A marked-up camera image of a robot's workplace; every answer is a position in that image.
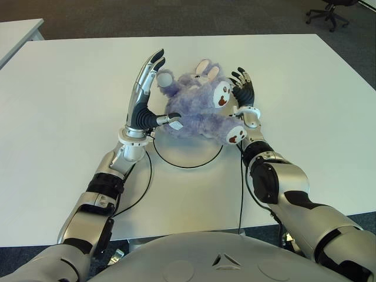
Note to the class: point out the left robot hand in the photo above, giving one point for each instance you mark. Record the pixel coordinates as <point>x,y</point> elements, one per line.
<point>141,105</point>

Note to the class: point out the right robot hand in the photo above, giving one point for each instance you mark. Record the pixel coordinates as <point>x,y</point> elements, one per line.
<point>245,94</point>

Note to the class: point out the purple plush bunny doll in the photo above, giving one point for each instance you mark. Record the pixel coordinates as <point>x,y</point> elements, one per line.
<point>194,108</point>

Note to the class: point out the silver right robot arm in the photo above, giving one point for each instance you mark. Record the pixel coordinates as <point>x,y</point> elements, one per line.
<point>293,179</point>

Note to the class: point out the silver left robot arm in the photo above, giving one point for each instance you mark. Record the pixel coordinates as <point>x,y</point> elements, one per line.
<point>97,199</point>

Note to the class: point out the white plate with black rim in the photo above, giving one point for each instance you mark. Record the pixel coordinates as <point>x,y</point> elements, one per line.
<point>185,154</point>

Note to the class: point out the black office chair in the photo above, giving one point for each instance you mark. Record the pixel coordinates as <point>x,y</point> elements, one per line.
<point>327,14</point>

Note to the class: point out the silver table base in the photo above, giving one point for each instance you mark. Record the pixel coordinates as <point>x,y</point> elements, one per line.
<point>138,243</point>

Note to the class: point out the grey side table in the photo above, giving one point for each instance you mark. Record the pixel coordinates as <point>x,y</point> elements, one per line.
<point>14,35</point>

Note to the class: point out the grey robot torso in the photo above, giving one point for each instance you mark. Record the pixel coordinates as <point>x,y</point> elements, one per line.
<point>205,258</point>

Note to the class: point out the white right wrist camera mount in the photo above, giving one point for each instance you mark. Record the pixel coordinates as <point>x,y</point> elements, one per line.
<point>249,110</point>

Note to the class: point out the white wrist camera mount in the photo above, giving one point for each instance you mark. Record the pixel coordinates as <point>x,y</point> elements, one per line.
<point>249,110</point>
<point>132,138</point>

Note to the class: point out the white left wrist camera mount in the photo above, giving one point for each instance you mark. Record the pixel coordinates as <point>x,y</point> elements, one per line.
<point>132,138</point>

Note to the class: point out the silver metal floor bracket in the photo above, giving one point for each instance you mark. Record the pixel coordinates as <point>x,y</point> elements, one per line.
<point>117,255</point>

